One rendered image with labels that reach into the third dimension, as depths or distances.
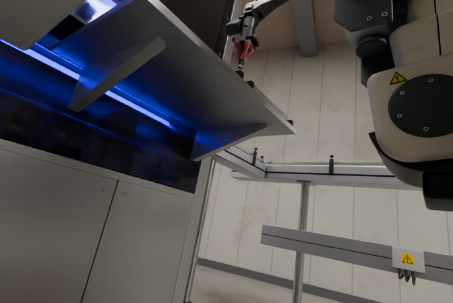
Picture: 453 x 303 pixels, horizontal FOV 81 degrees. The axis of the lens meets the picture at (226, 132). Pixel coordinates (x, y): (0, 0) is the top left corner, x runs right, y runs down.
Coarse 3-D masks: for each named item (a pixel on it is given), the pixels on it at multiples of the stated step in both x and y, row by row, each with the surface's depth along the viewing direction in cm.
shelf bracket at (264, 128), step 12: (204, 132) 111; (216, 132) 107; (228, 132) 103; (240, 132) 100; (252, 132) 96; (204, 144) 108; (216, 144) 104; (228, 144) 102; (192, 156) 110; (204, 156) 108
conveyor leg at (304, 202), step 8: (304, 184) 167; (312, 184) 167; (304, 192) 166; (304, 200) 164; (304, 208) 162; (304, 216) 161; (304, 224) 159; (296, 256) 155; (304, 256) 154; (296, 264) 154; (296, 272) 152; (296, 280) 150; (296, 288) 149; (296, 296) 147
